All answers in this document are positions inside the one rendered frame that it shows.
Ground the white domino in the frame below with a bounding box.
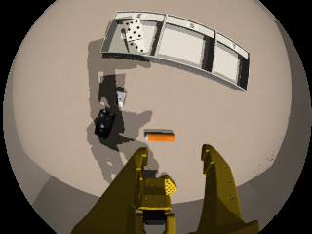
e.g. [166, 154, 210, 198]
[123, 19, 140, 29]
[125, 24, 146, 54]

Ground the orange aa battery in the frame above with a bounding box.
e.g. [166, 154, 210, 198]
[145, 133, 175, 141]

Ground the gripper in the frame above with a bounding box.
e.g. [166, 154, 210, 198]
[70, 144, 260, 234]

